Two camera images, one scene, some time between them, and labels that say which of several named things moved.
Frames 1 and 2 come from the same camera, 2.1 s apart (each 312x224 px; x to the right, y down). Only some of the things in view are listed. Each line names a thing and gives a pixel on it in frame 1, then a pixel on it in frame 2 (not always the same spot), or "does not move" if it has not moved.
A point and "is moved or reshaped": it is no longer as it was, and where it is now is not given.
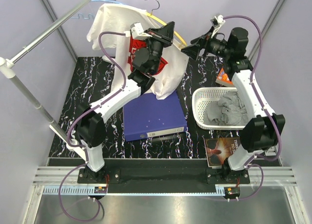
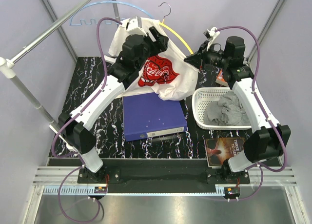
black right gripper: x=204 y=41 to x=199 y=60
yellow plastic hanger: x=161 y=20 is moved or reshaped
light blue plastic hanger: x=94 y=0 to x=94 y=22
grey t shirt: x=229 y=110 does not move
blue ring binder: x=147 y=116 does not move
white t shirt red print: x=116 y=17 is moved or reshaped
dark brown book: x=218 y=150 does not move
